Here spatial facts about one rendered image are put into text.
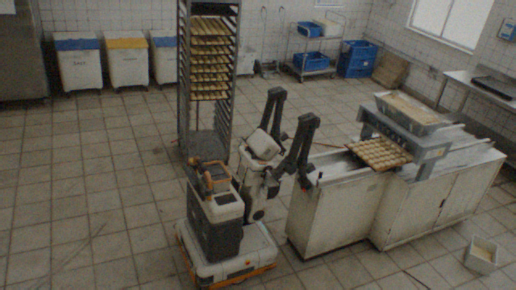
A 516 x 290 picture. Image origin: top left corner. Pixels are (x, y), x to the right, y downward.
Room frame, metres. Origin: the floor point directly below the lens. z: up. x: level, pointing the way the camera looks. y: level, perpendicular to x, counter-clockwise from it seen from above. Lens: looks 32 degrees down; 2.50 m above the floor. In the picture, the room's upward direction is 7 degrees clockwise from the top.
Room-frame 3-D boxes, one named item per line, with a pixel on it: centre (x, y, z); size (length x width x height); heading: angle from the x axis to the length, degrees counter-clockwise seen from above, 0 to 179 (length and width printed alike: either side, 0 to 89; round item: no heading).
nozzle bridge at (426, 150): (2.75, -1.15, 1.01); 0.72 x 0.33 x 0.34; 30
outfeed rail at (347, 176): (2.68, -1.32, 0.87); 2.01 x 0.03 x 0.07; 120
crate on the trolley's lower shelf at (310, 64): (6.60, -0.76, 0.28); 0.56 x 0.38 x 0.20; 126
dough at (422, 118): (2.75, -1.15, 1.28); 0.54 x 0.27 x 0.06; 30
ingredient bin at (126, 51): (5.22, 2.07, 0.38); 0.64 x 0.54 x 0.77; 29
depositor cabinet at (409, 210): (2.99, -1.56, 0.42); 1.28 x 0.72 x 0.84; 120
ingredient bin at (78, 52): (4.92, 2.64, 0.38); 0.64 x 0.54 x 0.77; 31
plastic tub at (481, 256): (2.48, -2.13, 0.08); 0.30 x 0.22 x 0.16; 152
